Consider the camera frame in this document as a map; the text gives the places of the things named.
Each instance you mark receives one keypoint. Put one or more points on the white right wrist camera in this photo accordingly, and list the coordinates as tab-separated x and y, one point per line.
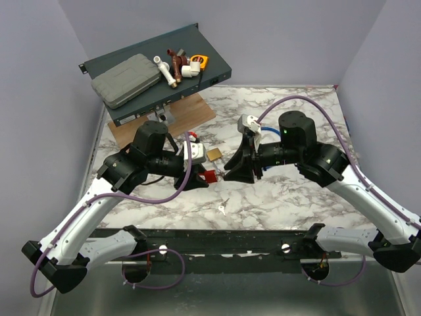
248	125

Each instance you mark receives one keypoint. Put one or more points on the silver keys on table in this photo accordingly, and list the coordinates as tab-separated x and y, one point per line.
222	207

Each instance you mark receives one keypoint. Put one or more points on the dark teal rack shelf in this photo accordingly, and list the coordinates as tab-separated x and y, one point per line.
188	38

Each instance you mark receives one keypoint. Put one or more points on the blue cable lock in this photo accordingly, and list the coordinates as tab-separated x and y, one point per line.
273	130

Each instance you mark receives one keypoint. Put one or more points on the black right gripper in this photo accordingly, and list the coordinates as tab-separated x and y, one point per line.
246	158

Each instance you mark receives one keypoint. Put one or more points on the metal shelf stand bracket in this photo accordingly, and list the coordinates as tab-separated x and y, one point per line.
162	116

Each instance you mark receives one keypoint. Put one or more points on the brown pipe valve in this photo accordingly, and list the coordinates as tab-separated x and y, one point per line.
179	60

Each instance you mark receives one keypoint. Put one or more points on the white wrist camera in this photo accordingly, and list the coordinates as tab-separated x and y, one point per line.
248	125
198	151

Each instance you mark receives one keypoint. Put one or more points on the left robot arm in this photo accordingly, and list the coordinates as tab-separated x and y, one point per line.
64	256

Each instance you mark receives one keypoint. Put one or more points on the wooden board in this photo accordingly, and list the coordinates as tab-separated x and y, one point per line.
189	112

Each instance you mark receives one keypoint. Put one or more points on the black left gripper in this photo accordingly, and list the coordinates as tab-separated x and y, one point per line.
194	180

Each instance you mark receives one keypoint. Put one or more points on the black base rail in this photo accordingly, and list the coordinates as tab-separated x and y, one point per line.
230	251

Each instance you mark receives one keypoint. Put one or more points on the white pvc elbow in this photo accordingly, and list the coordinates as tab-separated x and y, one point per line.
191	70

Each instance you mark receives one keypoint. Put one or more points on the grey plastic tool case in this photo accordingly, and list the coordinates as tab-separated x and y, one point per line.
126	80

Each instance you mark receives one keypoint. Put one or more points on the brass padlock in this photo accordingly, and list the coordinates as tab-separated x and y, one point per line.
214	154

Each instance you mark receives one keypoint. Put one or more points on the red cable seal lock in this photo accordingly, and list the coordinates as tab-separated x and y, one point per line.
209	176

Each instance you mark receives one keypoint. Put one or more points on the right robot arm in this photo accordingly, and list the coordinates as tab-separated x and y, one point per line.
394	242

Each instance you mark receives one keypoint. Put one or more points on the white pvc pipe fitting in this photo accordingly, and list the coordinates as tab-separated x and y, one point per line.
165	70

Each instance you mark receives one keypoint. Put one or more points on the yellow tape measure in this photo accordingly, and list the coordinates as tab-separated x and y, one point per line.
201	59

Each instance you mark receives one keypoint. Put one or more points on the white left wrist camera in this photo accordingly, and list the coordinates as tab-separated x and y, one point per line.
198	151

